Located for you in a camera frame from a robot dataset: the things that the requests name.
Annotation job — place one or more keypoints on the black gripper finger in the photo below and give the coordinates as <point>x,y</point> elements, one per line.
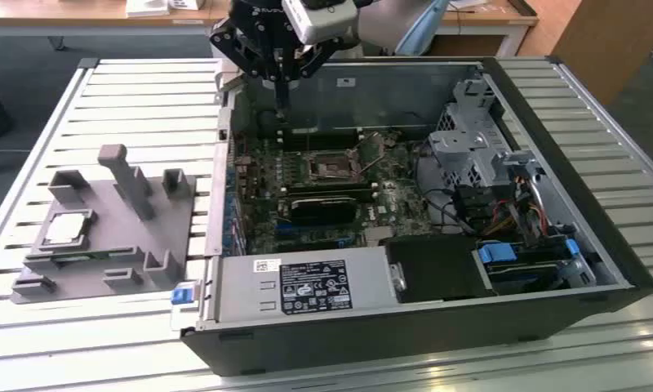
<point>244,57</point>
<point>319,57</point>

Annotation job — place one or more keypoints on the silver CPU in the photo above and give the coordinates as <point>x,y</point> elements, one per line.
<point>65,228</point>

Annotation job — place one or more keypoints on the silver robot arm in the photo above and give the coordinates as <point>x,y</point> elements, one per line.
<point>419,28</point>

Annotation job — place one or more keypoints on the CPU socket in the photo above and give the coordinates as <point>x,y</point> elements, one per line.
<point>332,165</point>

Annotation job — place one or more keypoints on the white box blue print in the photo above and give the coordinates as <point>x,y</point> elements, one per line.
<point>185,4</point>

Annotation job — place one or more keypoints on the metal locking lever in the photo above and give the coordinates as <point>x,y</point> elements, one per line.
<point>335,179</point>

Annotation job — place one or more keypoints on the white papers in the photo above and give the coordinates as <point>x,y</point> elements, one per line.
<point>468,4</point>

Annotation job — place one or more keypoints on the wooden desk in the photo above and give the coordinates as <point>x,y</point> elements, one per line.
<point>484,20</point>
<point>60,18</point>

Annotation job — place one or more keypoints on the silver metal drive cage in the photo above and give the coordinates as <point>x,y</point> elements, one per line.
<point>468,143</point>

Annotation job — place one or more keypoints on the black graphics card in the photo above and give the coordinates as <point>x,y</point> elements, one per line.
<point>321,212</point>

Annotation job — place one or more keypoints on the green motherboard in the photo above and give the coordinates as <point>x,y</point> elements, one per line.
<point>403,204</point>

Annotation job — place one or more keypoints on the silver chipset heatsink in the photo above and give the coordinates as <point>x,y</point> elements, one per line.
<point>377,237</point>

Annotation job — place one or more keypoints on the grey parts rack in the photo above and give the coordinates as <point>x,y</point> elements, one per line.
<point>103,228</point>

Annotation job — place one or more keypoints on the wooden cabinet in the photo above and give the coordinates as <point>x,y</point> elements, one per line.
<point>604,41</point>

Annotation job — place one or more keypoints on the black drive bay cover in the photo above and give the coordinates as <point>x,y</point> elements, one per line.
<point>435,265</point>

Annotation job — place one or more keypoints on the green RAM stick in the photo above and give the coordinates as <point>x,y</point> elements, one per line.
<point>95,256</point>

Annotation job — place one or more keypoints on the hard disk in blue carrier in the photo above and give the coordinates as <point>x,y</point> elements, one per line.
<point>495,253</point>

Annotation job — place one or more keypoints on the silver power supply unit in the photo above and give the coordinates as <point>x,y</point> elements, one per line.
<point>239,294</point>

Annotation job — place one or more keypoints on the blue case latch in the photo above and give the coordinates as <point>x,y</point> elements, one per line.
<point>181,296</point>

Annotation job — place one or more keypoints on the blue plastic tab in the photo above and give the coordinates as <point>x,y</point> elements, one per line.
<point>572,247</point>

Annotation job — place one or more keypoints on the black PC case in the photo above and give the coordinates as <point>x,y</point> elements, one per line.
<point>359,351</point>

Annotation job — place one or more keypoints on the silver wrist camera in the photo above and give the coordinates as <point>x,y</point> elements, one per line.
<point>316,20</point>

